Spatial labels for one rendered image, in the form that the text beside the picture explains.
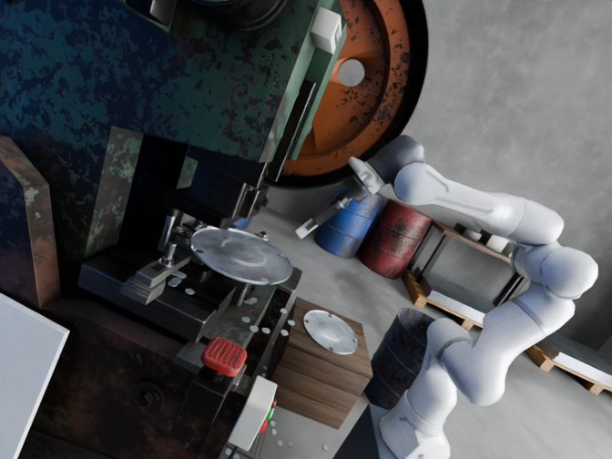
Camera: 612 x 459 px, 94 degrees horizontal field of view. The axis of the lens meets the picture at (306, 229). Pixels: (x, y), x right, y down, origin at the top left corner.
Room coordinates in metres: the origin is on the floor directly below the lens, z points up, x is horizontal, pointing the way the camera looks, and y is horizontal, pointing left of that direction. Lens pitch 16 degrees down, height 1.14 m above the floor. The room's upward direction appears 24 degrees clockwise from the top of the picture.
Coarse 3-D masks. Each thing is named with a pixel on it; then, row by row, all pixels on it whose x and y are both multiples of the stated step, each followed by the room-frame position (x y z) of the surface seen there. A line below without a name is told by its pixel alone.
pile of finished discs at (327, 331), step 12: (312, 312) 1.31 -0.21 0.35; (324, 312) 1.36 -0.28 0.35; (312, 324) 1.21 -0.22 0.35; (324, 324) 1.25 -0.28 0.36; (336, 324) 1.30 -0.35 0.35; (312, 336) 1.13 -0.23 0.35; (324, 336) 1.17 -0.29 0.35; (336, 336) 1.20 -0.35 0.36; (348, 336) 1.25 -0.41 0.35; (336, 348) 1.12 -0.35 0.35; (348, 348) 1.16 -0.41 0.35
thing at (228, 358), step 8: (208, 344) 0.40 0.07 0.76; (216, 344) 0.40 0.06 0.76; (224, 344) 0.41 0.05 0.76; (232, 344) 0.42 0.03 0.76; (208, 352) 0.38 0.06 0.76; (216, 352) 0.39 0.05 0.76; (224, 352) 0.39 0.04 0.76; (232, 352) 0.40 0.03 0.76; (240, 352) 0.41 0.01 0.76; (200, 360) 0.37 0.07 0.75; (208, 360) 0.37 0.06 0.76; (216, 360) 0.37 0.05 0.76; (224, 360) 0.38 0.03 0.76; (232, 360) 0.39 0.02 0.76; (240, 360) 0.40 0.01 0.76; (216, 368) 0.37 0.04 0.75; (224, 368) 0.37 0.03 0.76; (232, 368) 0.37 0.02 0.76; (240, 368) 0.39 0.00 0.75
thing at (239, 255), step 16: (192, 240) 0.67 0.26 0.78; (208, 240) 0.71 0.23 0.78; (224, 240) 0.75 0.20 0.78; (240, 240) 0.80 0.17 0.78; (256, 240) 0.85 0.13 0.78; (208, 256) 0.63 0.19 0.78; (224, 256) 0.67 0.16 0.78; (240, 256) 0.69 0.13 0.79; (256, 256) 0.73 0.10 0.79; (272, 256) 0.79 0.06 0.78; (224, 272) 0.59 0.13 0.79; (240, 272) 0.63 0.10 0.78; (256, 272) 0.66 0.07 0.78; (272, 272) 0.70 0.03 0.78; (288, 272) 0.74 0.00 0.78
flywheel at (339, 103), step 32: (352, 0) 1.10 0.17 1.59; (384, 0) 1.06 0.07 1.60; (352, 32) 1.10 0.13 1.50; (384, 32) 1.07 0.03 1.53; (384, 64) 1.09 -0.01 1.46; (352, 96) 1.09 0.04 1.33; (384, 96) 1.05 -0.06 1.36; (320, 128) 1.10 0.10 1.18; (352, 128) 1.09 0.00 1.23; (384, 128) 1.05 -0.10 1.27; (288, 160) 1.06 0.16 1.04; (320, 160) 1.06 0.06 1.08
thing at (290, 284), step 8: (296, 272) 0.76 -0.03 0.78; (224, 280) 0.68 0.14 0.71; (232, 280) 0.68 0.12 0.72; (288, 280) 0.69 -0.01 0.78; (296, 280) 0.71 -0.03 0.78; (240, 288) 0.68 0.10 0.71; (248, 288) 0.69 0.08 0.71; (280, 288) 0.66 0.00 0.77; (288, 288) 0.66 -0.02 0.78; (296, 288) 0.68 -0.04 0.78; (240, 296) 0.68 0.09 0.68; (248, 296) 0.70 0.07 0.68; (240, 304) 0.69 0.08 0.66
